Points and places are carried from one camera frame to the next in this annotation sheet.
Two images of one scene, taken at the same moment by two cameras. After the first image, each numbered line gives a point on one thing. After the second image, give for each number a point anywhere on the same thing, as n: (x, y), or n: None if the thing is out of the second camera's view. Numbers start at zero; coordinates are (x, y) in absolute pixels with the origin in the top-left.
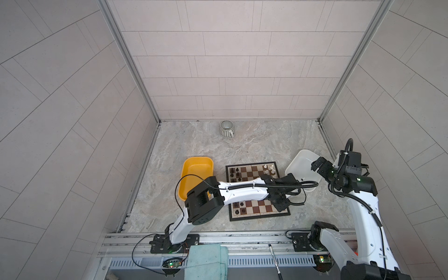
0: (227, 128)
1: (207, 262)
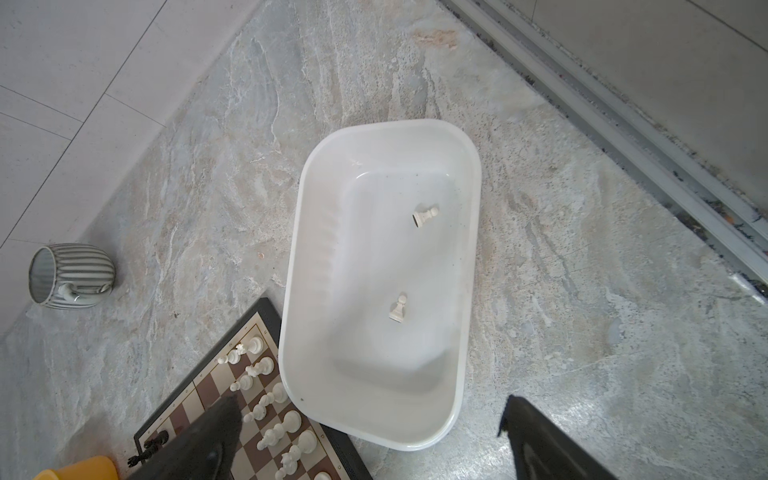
0: (65, 275)
1: None
